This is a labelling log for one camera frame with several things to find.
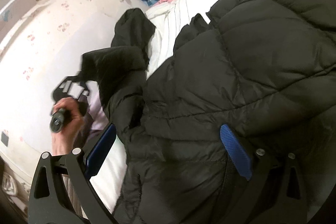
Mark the black puffer jacket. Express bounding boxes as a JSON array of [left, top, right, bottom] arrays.
[[81, 0, 335, 223]]

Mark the person left hand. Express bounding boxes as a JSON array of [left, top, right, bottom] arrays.
[[51, 97, 84, 156]]

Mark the purple lilac jacket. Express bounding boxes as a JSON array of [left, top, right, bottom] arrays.
[[80, 82, 108, 142]]

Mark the black garment near headboard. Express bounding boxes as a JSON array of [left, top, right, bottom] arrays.
[[110, 8, 156, 64]]

